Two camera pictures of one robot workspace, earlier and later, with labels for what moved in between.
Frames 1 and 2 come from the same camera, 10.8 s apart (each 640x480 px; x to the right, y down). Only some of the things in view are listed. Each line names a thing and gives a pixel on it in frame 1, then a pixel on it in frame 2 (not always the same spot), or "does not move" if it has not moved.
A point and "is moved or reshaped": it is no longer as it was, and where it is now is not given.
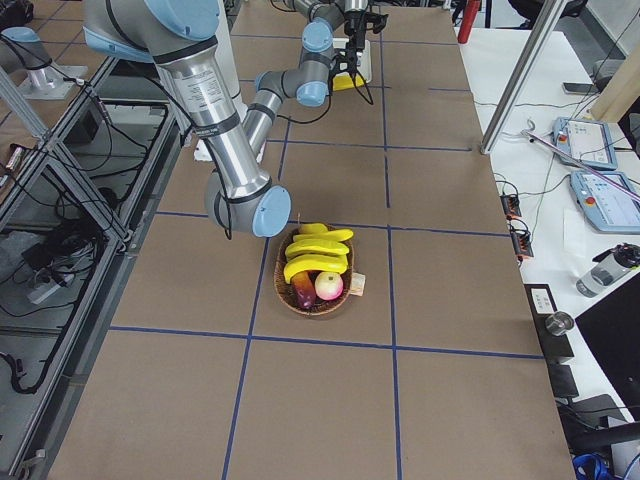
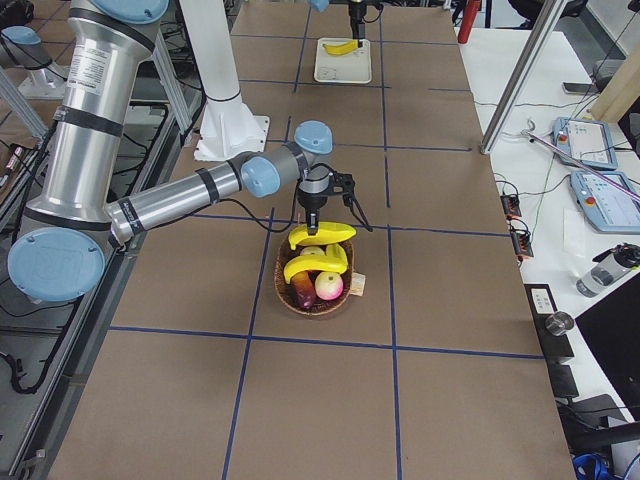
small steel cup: x=559 y=322 does not move
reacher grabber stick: x=529 y=131 does not move
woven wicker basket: x=287 y=295 does not move
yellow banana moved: x=343 y=81 is moved or reshaped
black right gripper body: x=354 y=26 -> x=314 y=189
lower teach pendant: x=609 y=199 does not move
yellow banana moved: x=317 y=245 -> x=328 y=232
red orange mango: x=304 y=290 does not move
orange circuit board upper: x=511 y=205 does not move
